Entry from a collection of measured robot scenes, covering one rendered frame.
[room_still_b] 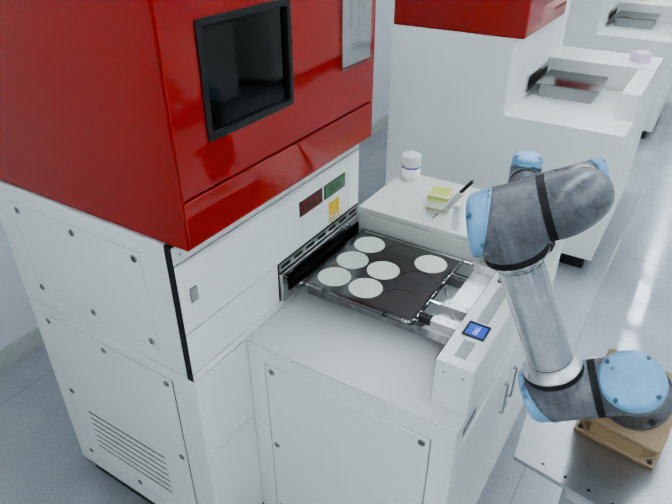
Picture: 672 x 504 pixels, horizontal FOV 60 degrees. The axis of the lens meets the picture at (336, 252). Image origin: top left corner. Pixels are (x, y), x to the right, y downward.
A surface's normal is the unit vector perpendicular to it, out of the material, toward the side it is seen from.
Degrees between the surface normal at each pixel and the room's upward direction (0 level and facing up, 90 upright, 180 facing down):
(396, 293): 0
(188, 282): 90
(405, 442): 90
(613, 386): 40
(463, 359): 0
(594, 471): 0
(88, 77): 90
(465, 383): 90
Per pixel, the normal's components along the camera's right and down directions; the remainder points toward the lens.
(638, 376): -0.33, -0.36
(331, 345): 0.00, -0.85
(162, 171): -0.53, 0.45
